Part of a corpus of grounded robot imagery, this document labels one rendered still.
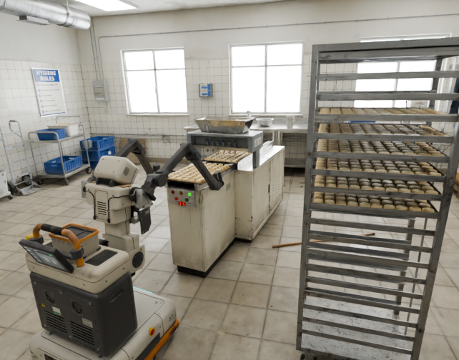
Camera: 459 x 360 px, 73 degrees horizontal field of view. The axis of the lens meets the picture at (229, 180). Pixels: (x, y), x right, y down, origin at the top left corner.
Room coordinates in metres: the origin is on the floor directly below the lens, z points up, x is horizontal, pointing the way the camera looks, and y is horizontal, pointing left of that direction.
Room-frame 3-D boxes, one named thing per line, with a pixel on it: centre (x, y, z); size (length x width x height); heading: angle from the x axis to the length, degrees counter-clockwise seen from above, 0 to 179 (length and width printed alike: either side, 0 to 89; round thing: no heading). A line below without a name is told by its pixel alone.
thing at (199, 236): (2.75, 0.24, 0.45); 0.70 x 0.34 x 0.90; 156
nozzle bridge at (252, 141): (3.21, 0.04, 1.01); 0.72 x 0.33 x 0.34; 66
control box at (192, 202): (2.42, 0.39, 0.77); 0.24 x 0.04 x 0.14; 66
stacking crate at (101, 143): (6.52, 2.76, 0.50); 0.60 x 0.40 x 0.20; 168
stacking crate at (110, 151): (6.52, 2.76, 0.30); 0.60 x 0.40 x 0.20; 166
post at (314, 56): (1.49, -0.39, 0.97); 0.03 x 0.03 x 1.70; 73
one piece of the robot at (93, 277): (1.53, 0.83, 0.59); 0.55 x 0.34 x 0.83; 64
